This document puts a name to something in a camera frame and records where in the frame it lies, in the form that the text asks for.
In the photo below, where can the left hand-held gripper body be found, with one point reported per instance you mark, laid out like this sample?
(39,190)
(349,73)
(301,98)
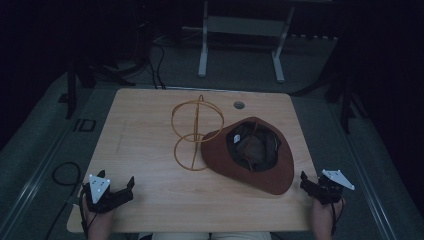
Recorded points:
(99,188)

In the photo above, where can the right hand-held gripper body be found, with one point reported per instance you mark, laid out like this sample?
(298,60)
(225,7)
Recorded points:
(330,186)

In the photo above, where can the brown felt hat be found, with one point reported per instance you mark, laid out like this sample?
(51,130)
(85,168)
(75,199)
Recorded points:
(220,156)

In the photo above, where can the person's right hand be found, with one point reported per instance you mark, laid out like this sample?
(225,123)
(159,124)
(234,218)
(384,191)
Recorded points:
(325,220)

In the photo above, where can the person's left hand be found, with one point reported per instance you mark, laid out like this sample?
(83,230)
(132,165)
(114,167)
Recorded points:
(98,223)

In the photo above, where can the black tripod stand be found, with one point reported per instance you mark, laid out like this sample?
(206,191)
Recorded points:
(346,100)
(71,86)

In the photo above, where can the black rectangular floor bracket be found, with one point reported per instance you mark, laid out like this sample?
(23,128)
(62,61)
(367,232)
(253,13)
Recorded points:
(86,125)

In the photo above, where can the white metal desk frame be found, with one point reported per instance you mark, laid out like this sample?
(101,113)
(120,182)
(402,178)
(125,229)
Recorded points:
(243,26)

